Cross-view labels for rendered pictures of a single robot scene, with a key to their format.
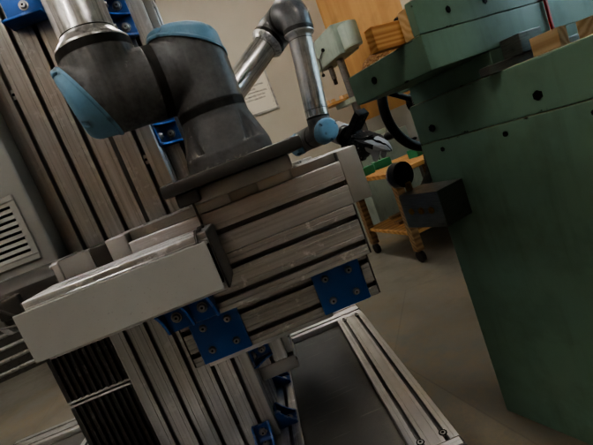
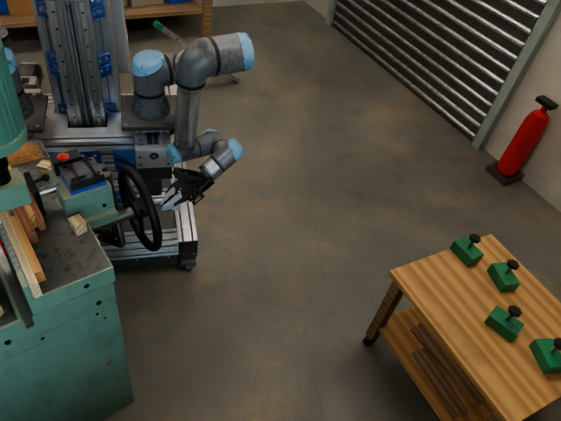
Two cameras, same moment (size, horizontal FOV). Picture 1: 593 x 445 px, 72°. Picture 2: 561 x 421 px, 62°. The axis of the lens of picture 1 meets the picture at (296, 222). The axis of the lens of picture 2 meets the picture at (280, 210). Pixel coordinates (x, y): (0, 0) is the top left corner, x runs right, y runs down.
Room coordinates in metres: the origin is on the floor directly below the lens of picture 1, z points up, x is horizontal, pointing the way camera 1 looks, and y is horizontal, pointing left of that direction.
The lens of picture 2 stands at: (1.29, -1.55, 1.92)
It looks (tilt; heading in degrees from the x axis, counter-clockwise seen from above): 44 degrees down; 71
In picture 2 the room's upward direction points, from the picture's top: 12 degrees clockwise
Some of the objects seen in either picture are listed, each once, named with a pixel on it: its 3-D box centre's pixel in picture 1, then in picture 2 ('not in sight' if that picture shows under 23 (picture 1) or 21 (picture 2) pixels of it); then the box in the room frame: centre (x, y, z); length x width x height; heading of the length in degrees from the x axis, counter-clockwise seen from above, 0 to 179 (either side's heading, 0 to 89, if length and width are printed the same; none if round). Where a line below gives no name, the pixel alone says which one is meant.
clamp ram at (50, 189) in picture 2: not in sight; (46, 190); (0.95, -0.51, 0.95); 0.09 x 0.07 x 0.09; 116
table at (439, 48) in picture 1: (467, 51); (54, 210); (0.96, -0.50, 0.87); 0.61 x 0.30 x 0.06; 116
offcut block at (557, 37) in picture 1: (549, 41); not in sight; (0.70, -0.51, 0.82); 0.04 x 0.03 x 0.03; 32
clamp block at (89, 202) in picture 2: not in sight; (81, 189); (1.04, -0.47, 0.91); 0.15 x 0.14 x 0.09; 116
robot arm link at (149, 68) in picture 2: not in sight; (149, 71); (1.23, 0.10, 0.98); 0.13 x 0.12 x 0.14; 22
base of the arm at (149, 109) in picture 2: not in sight; (149, 98); (1.22, 0.09, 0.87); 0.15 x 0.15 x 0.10
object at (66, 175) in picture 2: not in sight; (78, 169); (1.04, -0.46, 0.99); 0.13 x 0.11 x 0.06; 116
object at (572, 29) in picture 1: (506, 60); not in sight; (0.94, -0.57, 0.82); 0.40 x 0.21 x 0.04; 116
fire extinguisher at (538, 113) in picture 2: not in sight; (524, 140); (3.58, 0.59, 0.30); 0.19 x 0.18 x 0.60; 18
